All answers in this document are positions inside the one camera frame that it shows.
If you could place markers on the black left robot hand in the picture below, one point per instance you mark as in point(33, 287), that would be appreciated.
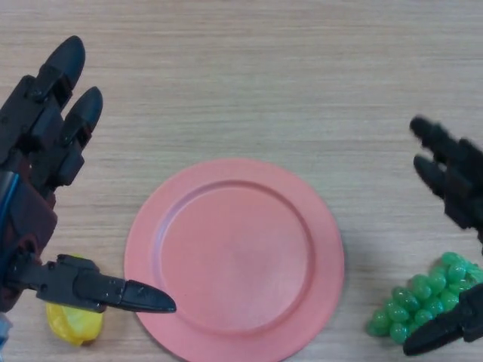
point(34, 218)

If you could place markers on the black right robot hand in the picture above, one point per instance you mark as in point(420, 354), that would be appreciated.
point(462, 188)

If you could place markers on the green grapes bunch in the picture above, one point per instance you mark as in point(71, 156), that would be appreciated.
point(400, 313)

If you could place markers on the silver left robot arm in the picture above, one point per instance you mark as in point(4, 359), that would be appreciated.
point(3, 326)

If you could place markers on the pink round plate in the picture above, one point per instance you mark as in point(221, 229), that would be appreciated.
point(234, 260)

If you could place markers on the yellow starfruit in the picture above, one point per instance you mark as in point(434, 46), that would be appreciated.
point(75, 324)

